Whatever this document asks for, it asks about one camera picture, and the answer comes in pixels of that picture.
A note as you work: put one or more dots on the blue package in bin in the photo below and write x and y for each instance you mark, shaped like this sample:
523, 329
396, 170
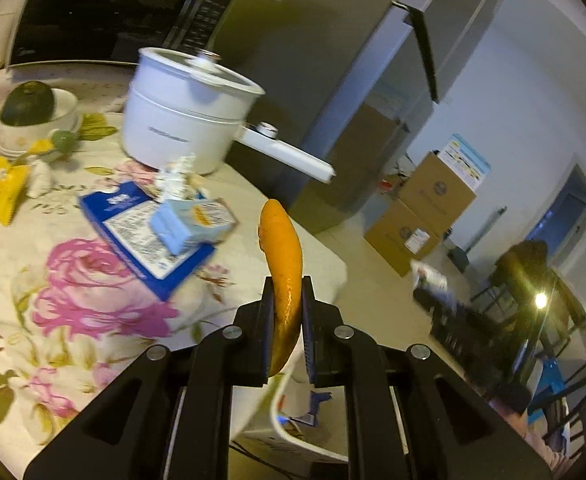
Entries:
310, 418

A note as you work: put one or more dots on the dark dining chair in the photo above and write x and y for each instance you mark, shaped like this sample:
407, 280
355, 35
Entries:
521, 304

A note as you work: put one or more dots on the white bowl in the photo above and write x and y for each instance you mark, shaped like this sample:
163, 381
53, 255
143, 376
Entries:
15, 140

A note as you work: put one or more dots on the small green lime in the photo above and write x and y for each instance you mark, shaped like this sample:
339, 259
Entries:
64, 141

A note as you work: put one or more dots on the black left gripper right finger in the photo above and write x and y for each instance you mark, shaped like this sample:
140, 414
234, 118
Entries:
408, 414

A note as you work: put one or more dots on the crumpled white tissue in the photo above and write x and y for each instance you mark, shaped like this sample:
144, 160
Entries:
179, 181

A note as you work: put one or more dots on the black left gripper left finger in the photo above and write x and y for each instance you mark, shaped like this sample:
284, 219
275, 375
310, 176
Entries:
167, 415

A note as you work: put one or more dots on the floral tablecloth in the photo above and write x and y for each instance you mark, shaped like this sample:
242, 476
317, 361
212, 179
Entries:
72, 315

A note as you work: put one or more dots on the black microwave oven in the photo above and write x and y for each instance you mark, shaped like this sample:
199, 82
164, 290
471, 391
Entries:
103, 31

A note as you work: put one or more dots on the dark blue flat box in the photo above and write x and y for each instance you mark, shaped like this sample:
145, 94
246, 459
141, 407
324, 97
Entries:
123, 218

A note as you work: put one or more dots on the garlic bulb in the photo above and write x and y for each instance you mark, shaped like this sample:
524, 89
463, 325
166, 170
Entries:
40, 178

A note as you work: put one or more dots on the white electric cooking pot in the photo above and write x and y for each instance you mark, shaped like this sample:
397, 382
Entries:
180, 104

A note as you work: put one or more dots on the cardboard box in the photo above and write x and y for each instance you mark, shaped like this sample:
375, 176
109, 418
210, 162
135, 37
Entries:
436, 194
401, 236

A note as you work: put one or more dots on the white plastic trash bin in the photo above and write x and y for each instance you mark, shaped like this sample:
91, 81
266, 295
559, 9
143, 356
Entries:
288, 394

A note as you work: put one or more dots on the upper cardboard box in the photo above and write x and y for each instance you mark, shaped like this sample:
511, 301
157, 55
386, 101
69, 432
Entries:
436, 194

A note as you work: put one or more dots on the wall poster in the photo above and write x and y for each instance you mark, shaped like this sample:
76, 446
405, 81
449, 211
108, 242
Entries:
468, 165

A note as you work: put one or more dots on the yellow paper packet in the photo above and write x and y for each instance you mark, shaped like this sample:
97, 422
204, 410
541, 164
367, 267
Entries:
13, 180

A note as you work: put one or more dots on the dark green avocado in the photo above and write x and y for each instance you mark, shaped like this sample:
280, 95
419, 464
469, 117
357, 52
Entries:
30, 103

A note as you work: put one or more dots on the grey refrigerator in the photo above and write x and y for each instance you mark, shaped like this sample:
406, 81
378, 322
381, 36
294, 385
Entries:
349, 81

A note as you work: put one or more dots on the lower cardboard box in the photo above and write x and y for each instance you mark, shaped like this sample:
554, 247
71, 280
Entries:
401, 236

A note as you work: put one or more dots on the light blue carton box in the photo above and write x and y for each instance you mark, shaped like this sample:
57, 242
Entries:
183, 224

